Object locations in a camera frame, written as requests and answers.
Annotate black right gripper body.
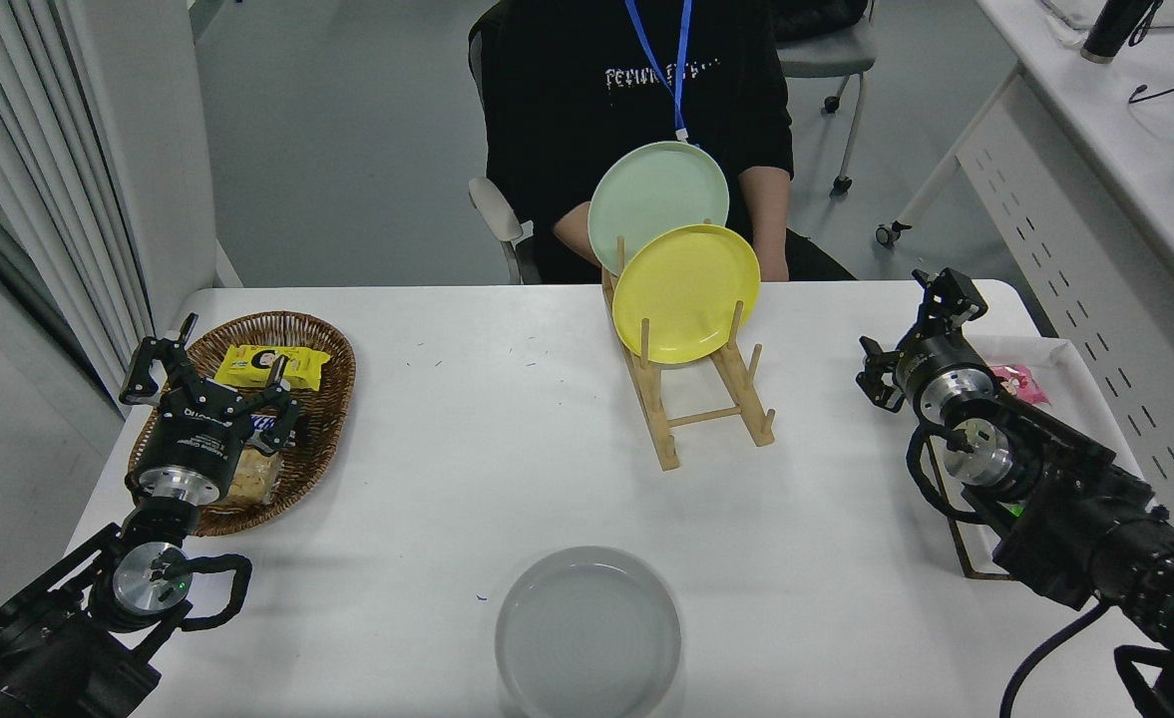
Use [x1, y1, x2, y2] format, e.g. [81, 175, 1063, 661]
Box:
[892, 332, 984, 414]

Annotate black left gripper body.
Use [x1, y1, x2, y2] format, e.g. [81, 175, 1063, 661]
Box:
[134, 391, 253, 478]

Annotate grey plate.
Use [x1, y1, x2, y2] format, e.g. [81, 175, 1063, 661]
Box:
[495, 544, 683, 718]

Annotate yellow plate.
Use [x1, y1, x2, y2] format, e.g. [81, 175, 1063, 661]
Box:
[612, 223, 762, 364]

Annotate wooden plate rack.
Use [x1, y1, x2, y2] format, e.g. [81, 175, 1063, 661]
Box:
[601, 219, 777, 471]

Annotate pale green plate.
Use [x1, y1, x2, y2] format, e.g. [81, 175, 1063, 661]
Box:
[587, 141, 731, 275]

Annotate white blue snack bar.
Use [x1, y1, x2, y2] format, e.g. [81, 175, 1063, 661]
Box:
[247, 411, 313, 458]

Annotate brown wicker basket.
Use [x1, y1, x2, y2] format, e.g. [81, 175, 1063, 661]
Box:
[128, 311, 357, 538]

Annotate yellow snack packet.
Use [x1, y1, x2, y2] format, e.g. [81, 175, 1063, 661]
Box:
[214, 344, 333, 392]

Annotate clear cracker packet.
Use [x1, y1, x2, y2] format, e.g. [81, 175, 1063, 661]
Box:
[222, 446, 285, 508]

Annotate pink snack packet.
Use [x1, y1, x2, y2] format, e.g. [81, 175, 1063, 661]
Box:
[985, 363, 1051, 407]

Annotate white rectangular tray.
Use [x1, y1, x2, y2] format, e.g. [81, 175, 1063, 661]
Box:
[931, 336, 1146, 581]

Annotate white perforated desk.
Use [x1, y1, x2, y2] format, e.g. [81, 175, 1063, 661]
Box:
[876, 0, 1174, 579]

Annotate grey office chair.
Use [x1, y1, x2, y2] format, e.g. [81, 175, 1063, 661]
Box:
[776, 20, 877, 195]

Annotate white vertical blinds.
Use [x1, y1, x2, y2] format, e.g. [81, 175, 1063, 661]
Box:
[0, 0, 156, 405]

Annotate white office chair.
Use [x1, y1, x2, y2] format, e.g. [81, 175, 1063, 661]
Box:
[468, 178, 545, 285]

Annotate black jacket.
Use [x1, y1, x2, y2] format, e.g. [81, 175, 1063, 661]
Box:
[771, 0, 869, 43]

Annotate black flask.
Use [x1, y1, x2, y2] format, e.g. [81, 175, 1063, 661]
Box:
[1081, 0, 1161, 65]

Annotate person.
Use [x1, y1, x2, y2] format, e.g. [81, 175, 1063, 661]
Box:
[467, 0, 857, 285]

